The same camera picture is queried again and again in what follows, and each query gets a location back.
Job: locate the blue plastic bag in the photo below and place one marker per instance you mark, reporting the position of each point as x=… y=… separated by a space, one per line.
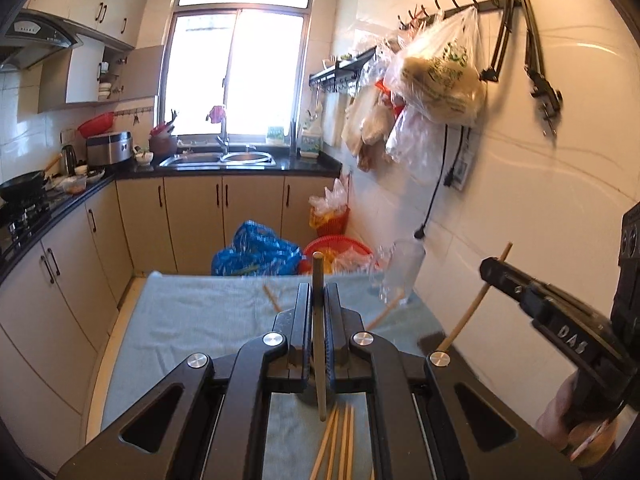
x=255 y=252

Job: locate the chrome faucet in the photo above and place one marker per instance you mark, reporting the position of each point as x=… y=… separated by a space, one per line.
x=223 y=137

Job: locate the round red plastic basket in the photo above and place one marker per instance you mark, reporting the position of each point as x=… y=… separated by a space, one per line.
x=320 y=247

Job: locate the white mortar bowl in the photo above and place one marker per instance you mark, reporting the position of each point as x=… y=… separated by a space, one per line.
x=144 y=156

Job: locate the hanging kitchen utensil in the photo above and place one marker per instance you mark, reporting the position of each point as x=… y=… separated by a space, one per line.
x=317 y=107

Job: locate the orange waste basket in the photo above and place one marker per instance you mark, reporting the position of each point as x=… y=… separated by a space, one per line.
x=332 y=225

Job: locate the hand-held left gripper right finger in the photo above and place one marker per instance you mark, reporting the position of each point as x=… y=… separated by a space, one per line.
x=331 y=320

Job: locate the kitchen window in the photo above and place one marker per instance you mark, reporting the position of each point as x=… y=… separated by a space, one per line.
x=260 y=70

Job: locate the stainless steel sink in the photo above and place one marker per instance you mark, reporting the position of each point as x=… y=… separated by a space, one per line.
x=215 y=160

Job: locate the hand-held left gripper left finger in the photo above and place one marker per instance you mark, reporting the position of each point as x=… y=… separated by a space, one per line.
x=305 y=320

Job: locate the dark red utensil pot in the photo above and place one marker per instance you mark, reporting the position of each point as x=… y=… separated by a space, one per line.
x=162 y=146

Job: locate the open wall cabinet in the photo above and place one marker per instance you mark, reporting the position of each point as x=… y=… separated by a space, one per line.
x=82 y=77

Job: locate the clear glass mug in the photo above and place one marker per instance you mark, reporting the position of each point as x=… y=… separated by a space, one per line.
x=405 y=270

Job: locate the black smartphone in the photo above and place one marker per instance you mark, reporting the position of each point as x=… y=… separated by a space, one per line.
x=431 y=344

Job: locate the silver rice cooker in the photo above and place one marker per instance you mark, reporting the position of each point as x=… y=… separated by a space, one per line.
x=107 y=150

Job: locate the crumpled plastic bags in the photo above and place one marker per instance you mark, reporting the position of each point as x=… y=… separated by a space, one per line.
x=352 y=261

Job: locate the green labelled container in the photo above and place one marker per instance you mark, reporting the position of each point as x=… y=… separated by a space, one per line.
x=275 y=136

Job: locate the kitchen utensils in pot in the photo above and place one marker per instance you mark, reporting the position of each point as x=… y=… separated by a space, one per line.
x=162 y=127

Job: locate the gas stove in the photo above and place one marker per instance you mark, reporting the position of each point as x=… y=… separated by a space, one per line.
x=20 y=225

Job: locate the stacked white bowls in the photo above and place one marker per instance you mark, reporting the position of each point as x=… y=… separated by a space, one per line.
x=104 y=91

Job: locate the beige base cabinets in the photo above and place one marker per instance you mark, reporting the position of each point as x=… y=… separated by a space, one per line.
x=195 y=220

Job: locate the hanging clear plastic bags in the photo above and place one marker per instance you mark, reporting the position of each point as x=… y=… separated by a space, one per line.
x=410 y=145

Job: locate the red colander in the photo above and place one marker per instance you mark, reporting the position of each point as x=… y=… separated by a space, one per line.
x=95 y=125

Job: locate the pink cloth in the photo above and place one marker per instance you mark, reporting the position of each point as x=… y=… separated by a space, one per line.
x=216 y=114

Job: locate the wooden chopstick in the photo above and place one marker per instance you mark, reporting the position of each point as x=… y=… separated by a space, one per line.
x=272 y=298
x=317 y=280
x=385 y=313
x=467 y=315

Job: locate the steel kettle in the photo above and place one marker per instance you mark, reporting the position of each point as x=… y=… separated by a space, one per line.
x=68 y=159

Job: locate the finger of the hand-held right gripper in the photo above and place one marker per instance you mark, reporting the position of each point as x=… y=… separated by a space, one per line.
x=510 y=280

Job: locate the black wall hook rail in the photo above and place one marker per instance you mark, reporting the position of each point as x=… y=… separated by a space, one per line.
x=492 y=4

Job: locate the green printed plastic bag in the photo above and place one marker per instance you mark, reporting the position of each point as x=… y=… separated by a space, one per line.
x=440 y=85

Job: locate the black wall shelf rack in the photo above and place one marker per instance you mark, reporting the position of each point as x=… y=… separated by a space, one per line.
x=340 y=70

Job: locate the range hood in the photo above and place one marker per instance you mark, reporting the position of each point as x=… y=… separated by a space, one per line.
x=35 y=35

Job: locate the black kitchen countertop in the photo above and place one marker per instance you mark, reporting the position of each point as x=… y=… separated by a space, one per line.
x=300 y=165

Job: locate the grey-blue towel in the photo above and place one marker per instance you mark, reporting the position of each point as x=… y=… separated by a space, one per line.
x=200 y=320

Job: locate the person's right hand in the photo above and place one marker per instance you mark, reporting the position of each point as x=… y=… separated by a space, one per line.
x=552 y=415

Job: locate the dish soap bottle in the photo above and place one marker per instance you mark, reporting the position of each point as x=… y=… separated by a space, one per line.
x=311 y=142

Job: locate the black wok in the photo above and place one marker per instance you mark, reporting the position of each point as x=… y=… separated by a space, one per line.
x=20 y=187

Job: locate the hanging badge card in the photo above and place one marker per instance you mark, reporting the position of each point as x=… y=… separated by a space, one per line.
x=464 y=165

